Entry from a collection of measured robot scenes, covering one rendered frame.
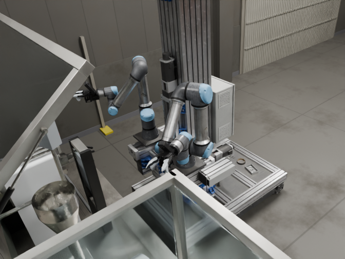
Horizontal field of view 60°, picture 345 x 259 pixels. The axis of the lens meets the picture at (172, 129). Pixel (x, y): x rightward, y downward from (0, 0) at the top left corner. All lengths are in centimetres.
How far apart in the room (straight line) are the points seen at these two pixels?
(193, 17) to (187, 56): 25
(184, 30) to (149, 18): 242
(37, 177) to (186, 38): 121
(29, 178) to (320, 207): 254
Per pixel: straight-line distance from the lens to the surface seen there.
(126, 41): 426
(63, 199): 118
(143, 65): 231
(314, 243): 289
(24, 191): 150
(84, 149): 142
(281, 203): 313
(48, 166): 147
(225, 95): 235
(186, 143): 173
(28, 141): 76
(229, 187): 291
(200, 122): 191
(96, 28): 406
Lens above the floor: 220
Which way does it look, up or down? 32 degrees down
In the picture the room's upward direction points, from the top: 6 degrees counter-clockwise
